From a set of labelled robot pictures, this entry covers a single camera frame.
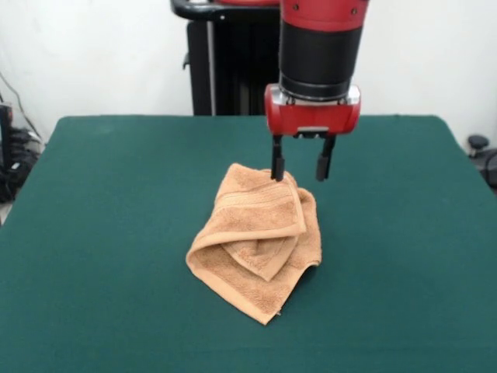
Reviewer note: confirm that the dark green table cloth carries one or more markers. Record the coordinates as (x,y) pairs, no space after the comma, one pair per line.
(97,233)

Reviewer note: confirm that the grey chair base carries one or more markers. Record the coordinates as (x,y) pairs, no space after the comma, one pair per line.
(481,155)

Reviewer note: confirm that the tan terry towel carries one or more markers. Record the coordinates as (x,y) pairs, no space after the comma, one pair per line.
(248,210)

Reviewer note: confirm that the black upright box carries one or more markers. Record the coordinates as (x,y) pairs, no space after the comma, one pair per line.
(5,136)

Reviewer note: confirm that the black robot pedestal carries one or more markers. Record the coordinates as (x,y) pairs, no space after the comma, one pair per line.
(233,58)

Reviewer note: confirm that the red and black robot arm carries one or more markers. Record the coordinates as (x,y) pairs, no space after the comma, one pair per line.
(318,50)

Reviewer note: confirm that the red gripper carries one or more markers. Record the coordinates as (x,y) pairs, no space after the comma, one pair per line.
(310,118)

